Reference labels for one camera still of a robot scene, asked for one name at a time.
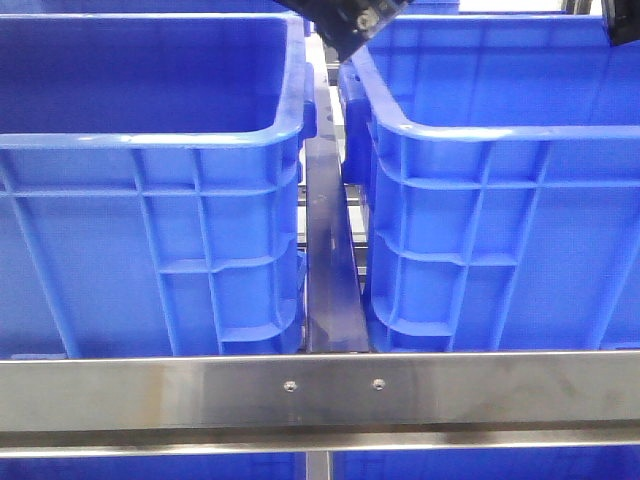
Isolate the right blue plastic crate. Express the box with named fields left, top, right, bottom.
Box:
left=339, top=15, right=639, bottom=352

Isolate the back left blue crate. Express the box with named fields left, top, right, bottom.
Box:
left=16, top=0, right=291, bottom=13

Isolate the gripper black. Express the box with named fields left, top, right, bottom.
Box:
left=282, top=0, right=410, bottom=63

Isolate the steel rack front rail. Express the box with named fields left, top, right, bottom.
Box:
left=1, top=350, right=639, bottom=458

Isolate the lower left blue crate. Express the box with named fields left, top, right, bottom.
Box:
left=1, top=453, right=305, bottom=479

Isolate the left blue plastic crate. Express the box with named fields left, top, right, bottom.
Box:
left=1, top=14, right=315, bottom=360

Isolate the blue plastic crate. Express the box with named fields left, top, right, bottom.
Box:
left=1, top=14, right=315, bottom=360
left=339, top=15, right=639, bottom=352

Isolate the lower right blue crate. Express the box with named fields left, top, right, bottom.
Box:
left=333, top=446, right=639, bottom=479

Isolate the far blue crate low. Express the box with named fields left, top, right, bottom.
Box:
left=402, top=0, right=460, bottom=15

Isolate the steel rack centre divider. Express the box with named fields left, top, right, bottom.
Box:
left=303, top=84, right=372, bottom=354

